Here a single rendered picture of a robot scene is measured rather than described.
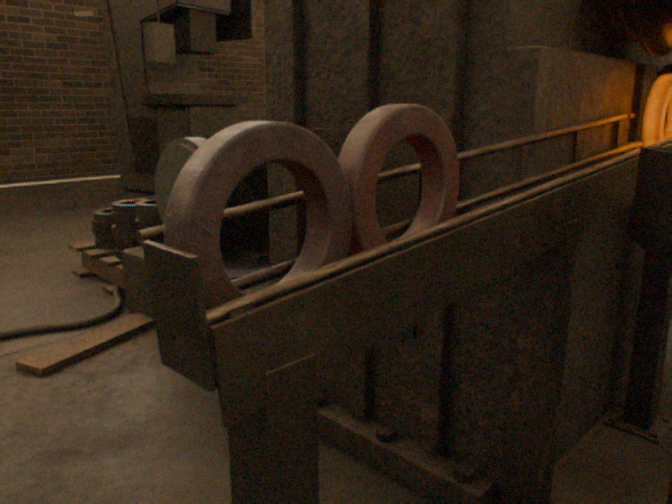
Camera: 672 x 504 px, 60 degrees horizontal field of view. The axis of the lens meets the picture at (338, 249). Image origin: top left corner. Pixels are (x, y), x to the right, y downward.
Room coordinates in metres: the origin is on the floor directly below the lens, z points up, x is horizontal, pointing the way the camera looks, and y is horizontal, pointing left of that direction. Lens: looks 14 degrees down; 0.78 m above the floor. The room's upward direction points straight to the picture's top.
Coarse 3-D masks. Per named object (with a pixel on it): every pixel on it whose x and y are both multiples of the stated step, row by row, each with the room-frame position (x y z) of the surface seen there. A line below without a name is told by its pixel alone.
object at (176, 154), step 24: (168, 144) 1.97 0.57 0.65; (192, 144) 1.87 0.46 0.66; (168, 168) 1.94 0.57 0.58; (264, 168) 1.93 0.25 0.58; (168, 192) 1.95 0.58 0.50; (240, 192) 1.85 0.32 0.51; (264, 192) 1.92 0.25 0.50; (264, 216) 1.94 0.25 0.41; (240, 240) 2.11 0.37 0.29; (264, 240) 2.11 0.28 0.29; (144, 264) 2.00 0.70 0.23; (144, 288) 2.01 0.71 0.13; (144, 312) 2.02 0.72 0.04
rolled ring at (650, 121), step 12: (660, 84) 1.22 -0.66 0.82; (648, 96) 1.22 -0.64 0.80; (660, 96) 1.20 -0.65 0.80; (648, 108) 1.21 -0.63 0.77; (660, 108) 1.19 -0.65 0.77; (648, 120) 1.20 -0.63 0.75; (660, 120) 1.19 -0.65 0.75; (648, 132) 1.21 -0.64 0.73; (660, 132) 1.20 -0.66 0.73; (648, 144) 1.21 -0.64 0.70
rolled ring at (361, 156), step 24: (360, 120) 0.59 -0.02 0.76; (384, 120) 0.58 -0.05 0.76; (408, 120) 0.60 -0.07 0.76; (432, 120) 0.63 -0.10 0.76; (360, 144) 0.56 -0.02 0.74; (384, 144) 0.57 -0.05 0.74; (432, 144) 0.64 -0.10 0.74; (360, 168) 0.55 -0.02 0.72; (432, 168) 0.66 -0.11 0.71; (456, 168) 0.67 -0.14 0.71; (360, 192) 0.55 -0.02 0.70; (432, 192) 0.66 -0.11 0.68; (456, 192) 0.67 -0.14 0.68; (360, 216) 0.55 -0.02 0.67; (432, 216) 0.65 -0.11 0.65; (360, 240) 0.55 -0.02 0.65; (384, 240) 0.58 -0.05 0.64
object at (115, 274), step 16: (112, 208) 2.44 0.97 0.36; (128, 208) 2.39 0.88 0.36; (144, 208) 2.21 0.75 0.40; (96, 224) 2.55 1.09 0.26; (112, 224) 2.55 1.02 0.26; (128, 224) 2.39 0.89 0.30; (144, 224) 2.21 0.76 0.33; (160, 224) 2.21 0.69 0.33; (96, 240) 2.58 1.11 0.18; (112, 240) 2.55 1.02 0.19; (128, 240) 2.38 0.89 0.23; (160, 240) 2.22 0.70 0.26; (96, 256) 2.47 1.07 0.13; (112, 256) 2.43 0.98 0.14; (80, 272) 2.61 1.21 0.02; (96, 272) 2.56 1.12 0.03; (112, 272) 2.43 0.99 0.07; (112, 288) 2.36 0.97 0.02
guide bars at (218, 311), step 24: (600, 168) 0.93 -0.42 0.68; (528, 192) 0.76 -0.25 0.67; (480, 216) 0.67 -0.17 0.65; (408, 240) 0.57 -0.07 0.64; (336, 264) 0.50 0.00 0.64; (360, 264) 0.52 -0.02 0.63; (264, 288) 0.45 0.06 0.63; (288, 288) 0.46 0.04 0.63; (216, 312) 0.41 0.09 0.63; (240, 312) 0.42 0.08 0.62
